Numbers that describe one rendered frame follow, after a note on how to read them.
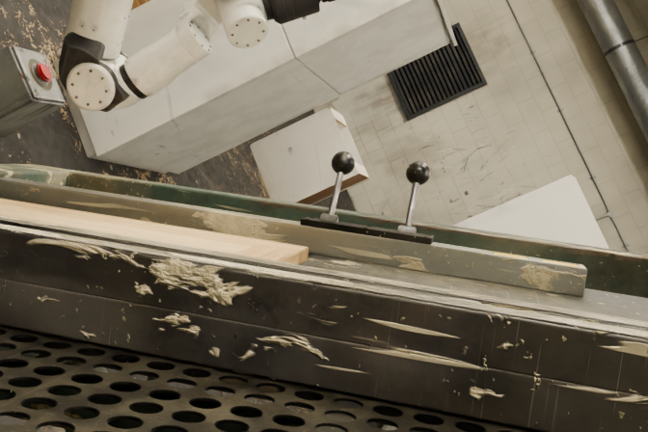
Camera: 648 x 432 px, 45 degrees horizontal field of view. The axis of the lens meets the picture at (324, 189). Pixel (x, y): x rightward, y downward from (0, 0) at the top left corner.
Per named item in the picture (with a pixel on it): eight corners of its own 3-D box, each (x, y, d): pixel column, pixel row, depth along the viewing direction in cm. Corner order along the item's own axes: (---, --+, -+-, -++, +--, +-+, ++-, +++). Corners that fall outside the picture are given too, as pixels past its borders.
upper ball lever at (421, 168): (393, 242, 118) (408, 167, 124) (418, 246, 118) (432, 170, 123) (391, 231, 115) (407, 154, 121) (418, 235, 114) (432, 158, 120)
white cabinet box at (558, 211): (287, 302, 543) (568, 181, 502) (319, 381, 533) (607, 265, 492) (258, 308, 485) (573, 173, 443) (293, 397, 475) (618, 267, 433)
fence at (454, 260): (6, 200, 134) (9, 176, 133) (580, 291, 114) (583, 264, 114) (-13, 202, 129) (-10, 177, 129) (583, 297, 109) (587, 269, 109)
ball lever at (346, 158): (316, 230, 121) (335, 157, 127) (340, 234, 120) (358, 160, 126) (313, 220, 117) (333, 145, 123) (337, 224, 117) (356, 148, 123)
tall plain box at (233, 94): (136, 88, 451) (412, -54, 416) (172, 182, 441) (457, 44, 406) (42, 49, 364) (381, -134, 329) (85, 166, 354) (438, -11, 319)
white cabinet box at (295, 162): (267, 151, 664) (342, 116, 649) (292, 213, 654) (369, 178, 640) (249, 145, 620) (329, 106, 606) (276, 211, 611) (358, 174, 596)
